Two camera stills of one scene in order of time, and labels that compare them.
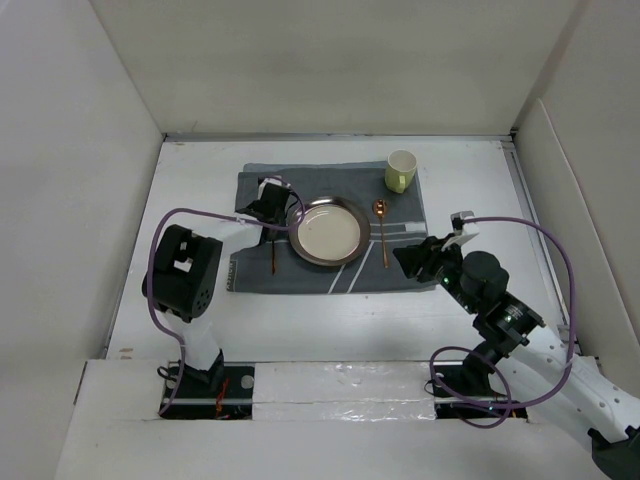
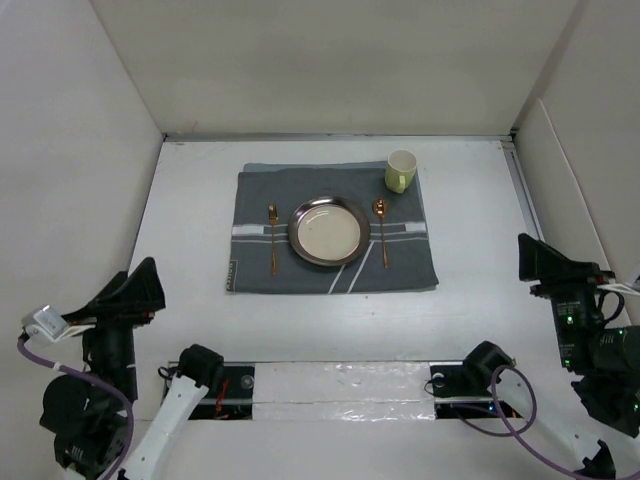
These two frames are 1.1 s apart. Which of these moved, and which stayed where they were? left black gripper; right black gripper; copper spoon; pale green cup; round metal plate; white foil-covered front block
Moved: right black gripper; left black gripper
Stayed: pale green cup; white foil-covered front block; round metal plate; copper spoon
